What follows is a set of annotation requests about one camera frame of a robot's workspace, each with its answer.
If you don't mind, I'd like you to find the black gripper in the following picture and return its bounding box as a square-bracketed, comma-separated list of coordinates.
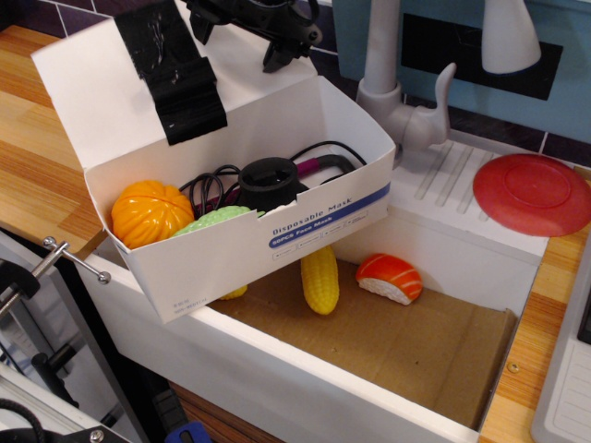
[186, 0, 322, 73]

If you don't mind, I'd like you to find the white face mask box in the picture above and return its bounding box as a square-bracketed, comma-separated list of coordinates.
[32, 19, 396, 322]

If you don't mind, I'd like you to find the black tape patch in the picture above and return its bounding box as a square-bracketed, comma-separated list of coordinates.
[115, 1, 227, 145]

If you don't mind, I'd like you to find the black round cup device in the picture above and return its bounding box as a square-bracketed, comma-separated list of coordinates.
[236, 157, 308, 212]

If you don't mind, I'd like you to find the grey toy faucet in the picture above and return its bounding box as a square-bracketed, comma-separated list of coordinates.
[356, 0, 457, 150]

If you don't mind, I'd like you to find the green toy vegetable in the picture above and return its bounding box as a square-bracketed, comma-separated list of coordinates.
[174, 205, 251, 237]

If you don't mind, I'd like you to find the orange toy pumpkin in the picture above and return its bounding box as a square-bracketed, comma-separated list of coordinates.
[111, 180, 195, 249]

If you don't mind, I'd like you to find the yellow toy corn cob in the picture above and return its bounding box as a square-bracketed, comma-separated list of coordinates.
[300, 245, 340, 316]

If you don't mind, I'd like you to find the white cone lamp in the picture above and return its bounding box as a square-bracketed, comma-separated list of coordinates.
[481, 0, 542, 75]

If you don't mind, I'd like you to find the salmon sushi toy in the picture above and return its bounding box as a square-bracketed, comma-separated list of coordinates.
[356, 254, 423, 305]

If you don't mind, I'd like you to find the white toy sink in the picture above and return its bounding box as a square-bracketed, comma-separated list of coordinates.
[87, 142, 548, 442]

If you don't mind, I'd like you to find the metal table clamp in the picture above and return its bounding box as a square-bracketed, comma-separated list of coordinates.
[1, 236, 111, 318]

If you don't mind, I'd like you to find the red plastic plate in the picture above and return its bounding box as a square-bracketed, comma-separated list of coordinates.
[473, 154, 590, 237]

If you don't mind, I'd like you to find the white appliance at right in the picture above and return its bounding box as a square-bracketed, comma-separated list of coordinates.
[530, 257, 591, 443]

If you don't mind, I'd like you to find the black cable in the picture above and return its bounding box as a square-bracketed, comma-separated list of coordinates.
[178, 140, 368, 216]

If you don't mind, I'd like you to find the blue clamp handle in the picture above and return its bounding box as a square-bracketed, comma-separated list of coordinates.
[156, 389, 204, 443]

